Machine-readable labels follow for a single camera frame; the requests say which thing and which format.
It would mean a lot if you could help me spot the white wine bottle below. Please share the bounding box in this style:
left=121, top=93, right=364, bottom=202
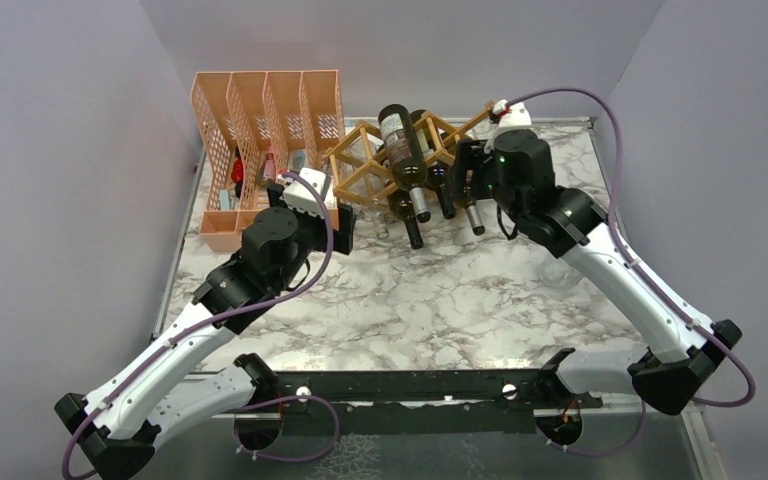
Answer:
left=378, top=104, right=431, bottom=223

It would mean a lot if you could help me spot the clear glass bottle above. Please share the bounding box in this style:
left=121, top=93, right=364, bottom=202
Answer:
left=340, top=135, right=392, bottom=241

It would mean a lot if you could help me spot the clear glass jar silver lid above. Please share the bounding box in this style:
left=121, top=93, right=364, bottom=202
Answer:
left=537, top=257, right=584, bottom=291

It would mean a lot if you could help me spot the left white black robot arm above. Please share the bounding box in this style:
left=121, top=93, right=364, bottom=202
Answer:
left=54, top=201, right=356, bottom=479

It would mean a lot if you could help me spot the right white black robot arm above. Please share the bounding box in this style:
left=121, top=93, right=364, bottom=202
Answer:
left=450, top=129, right=742, bottom=415

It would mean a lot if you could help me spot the wooden wine rack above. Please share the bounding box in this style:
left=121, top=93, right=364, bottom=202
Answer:
left=325, top=103, right=492, bottom=208

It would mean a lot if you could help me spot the pink item in organizer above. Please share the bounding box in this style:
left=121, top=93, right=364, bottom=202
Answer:
left=258, top=149, right=276, bottom=187

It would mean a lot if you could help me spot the blue item in organizer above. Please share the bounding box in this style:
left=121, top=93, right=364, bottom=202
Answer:
left=288, top=149, right=307, bottom=173

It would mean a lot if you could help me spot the light blue tube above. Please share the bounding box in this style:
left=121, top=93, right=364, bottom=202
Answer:
left=218, top=190, right=233, bottom=211

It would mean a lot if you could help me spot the red item in organizer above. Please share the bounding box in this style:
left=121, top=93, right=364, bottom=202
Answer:
left=231, top=147, right=245, bottom=199

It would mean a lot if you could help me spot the orange plastic file organizer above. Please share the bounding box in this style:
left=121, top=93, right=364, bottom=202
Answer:
left=190, top=70, right=346, bottom=253

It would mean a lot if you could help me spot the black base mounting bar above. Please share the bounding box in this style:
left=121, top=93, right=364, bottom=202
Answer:
left=232, top=368, right=602, bottom=445

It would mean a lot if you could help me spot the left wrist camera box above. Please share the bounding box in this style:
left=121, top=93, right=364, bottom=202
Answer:
left=277, top=167, right=337, bottom=217

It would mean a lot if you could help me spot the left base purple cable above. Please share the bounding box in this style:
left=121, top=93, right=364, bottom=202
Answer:
left=232, top=394, right=344, bottom=464

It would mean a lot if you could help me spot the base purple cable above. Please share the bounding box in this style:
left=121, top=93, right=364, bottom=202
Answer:
left=232, top=394, right=344, bottom=464
left=534, top=397, right=647, bottom=459

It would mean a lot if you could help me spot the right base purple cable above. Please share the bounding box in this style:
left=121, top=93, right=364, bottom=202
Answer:
left=534, top=397, right=647, bottom=459

